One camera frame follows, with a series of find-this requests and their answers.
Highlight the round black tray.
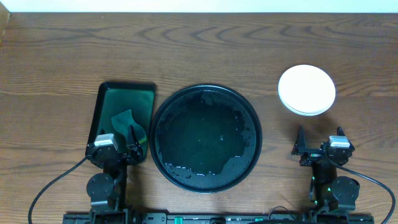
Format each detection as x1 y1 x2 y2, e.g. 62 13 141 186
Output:
149 84 262 194

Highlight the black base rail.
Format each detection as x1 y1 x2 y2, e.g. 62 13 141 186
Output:
62 212 374 224

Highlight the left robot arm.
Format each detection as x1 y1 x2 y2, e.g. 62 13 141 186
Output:
86 125 144 224

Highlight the rectangular black tray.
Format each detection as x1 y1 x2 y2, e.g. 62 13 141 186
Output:
87 82 155 160

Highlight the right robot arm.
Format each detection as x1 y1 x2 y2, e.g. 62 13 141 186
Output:
291 126 360 223

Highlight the mint plate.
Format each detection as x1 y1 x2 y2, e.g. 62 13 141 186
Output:
279 93 335 116

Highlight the green sponge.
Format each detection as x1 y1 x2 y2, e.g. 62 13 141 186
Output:
111 110 147 144

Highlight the white plate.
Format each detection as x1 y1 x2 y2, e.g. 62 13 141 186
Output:
277 65 336 97

